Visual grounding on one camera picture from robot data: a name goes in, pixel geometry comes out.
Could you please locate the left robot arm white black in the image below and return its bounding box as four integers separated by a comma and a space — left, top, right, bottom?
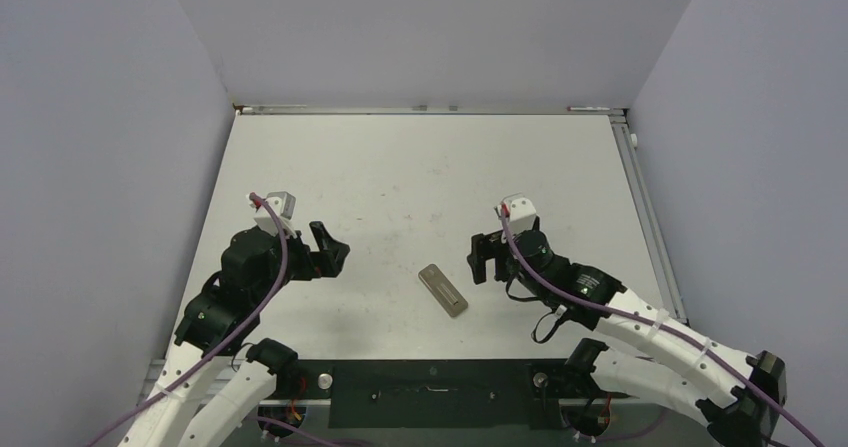
121, 221, 350, 446

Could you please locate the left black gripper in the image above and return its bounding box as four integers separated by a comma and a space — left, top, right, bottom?
252, 220, 348, 305

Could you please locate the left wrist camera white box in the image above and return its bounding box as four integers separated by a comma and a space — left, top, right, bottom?
248, 191, 296, 238

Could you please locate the aluminium frame rail back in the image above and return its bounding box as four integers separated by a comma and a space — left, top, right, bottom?
234, 104, 626, 117

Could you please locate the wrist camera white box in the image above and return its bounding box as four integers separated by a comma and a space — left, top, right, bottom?
495, 193, 539, 235
248, 191, 296, 238

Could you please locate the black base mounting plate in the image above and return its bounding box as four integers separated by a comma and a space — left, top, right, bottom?
259, 359, 608, 430

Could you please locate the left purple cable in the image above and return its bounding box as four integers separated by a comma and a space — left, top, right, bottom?
86, 192, 291, 447

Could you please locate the aluminium frame rail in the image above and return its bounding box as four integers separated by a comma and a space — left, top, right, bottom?
609, 115, 689, 325
234, 104, 626, 117

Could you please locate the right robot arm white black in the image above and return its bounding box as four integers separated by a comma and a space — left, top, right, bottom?
467, 226, 787, 446

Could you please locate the aluminium frame rail right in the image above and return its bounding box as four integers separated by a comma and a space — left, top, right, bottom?
609, 115, 689, 325

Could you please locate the beige remote control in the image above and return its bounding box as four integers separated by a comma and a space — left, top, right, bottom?
418, 264, 469, 318

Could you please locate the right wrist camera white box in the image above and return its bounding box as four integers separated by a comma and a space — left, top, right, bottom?
495, 193, 539, 235

